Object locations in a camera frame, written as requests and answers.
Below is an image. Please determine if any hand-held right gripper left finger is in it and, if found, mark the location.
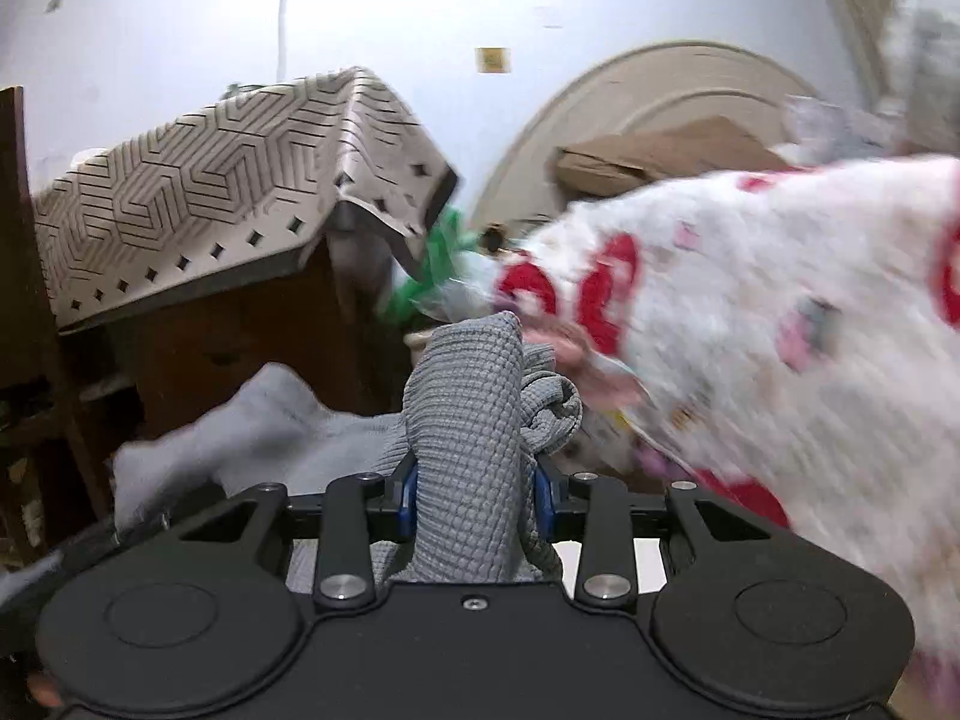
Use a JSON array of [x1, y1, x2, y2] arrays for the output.
[[176, 461, 419, 611]]

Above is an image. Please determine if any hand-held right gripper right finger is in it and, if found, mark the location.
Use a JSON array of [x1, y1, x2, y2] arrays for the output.
[[529, 457, 773, 608]]

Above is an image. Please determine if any grey waffle shirt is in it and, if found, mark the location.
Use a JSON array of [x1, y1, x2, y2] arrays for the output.
[[112, 311, 586, 595]]

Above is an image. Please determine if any grey plush toy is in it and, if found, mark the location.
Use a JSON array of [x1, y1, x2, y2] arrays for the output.
[[517, 319, 653, 421]]

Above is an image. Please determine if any wooden drawer cabinet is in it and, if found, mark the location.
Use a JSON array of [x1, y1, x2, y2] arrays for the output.
[[105, 236, 410, 436]]

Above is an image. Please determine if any green plastic bag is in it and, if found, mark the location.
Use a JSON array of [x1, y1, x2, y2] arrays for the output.
[[379, 206, 485, 323]]

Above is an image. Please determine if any strawberry print quilt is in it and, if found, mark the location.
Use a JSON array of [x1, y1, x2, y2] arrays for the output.
[[491, 157, 960, 698]]

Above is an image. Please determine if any geometric patterned tablecloth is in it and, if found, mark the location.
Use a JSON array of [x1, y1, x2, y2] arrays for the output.
[[34, 66, 460, 335]]

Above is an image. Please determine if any brown cardboard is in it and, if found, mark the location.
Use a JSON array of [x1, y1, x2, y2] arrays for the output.
[[553, 115, 796, 196]]

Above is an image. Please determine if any dark wooden chair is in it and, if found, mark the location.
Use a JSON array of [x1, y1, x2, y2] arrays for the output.
[[0, 86, 113, 563]]

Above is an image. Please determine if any white fluffy cloth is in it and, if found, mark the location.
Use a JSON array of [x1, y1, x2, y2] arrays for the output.
[[780, 0, 960, 166]]

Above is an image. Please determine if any beige bed frame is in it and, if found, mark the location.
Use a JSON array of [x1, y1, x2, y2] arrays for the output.
[[465, 40, 852, 241]]

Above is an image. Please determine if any white cable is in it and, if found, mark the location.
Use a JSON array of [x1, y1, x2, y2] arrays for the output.
[[276, 0, 295, 83]]

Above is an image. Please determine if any beige door frame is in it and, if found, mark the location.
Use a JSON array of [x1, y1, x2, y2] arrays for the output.
[[799, 0, 925, 113]]

